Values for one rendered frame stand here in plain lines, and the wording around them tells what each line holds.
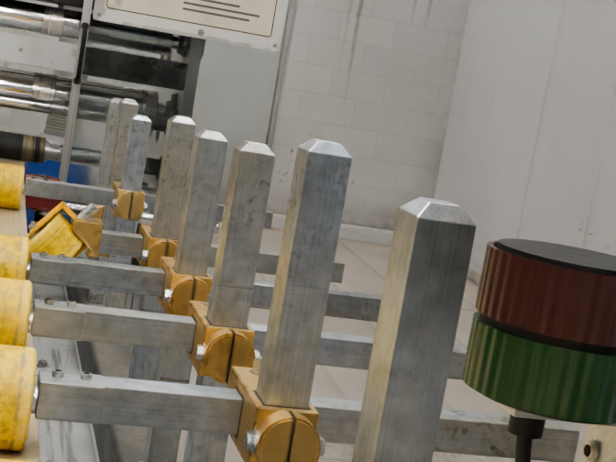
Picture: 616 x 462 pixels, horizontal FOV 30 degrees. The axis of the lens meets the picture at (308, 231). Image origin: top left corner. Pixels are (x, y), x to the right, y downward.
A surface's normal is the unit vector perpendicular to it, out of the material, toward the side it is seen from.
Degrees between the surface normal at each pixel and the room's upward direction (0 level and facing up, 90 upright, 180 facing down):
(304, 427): 90
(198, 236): 90
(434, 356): 90
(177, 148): 90
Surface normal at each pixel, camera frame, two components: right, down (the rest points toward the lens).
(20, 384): 0.29, -0.37
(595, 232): -0.97, -0.15
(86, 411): 0.24, 0.17
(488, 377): -0.81, -0.07
